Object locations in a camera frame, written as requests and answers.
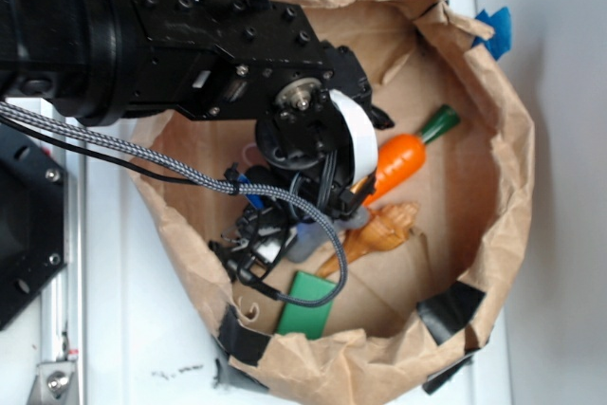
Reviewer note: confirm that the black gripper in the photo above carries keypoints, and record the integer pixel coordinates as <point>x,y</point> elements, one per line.
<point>331,146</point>

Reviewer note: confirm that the gray plush bunny toy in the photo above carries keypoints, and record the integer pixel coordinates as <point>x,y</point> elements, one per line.
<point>304,238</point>

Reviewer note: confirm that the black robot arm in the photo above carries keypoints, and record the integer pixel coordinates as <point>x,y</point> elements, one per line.
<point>98,61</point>

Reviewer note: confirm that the orange plastic toy carrot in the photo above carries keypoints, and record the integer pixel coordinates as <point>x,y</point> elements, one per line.
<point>403,155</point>

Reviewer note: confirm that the brown plastic conch shell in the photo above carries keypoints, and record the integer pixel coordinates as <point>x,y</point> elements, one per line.
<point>387,229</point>

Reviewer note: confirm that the green rectangular block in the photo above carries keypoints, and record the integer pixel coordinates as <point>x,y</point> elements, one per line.
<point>309,321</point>

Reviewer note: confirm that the brown paper bag bin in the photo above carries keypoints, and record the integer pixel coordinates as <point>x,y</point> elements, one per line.
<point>410,312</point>

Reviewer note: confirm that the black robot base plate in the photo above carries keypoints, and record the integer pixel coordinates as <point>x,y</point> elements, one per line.
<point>32,222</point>

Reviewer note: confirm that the aluminum frame rail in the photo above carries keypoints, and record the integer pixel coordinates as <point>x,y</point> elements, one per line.
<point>60,374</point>

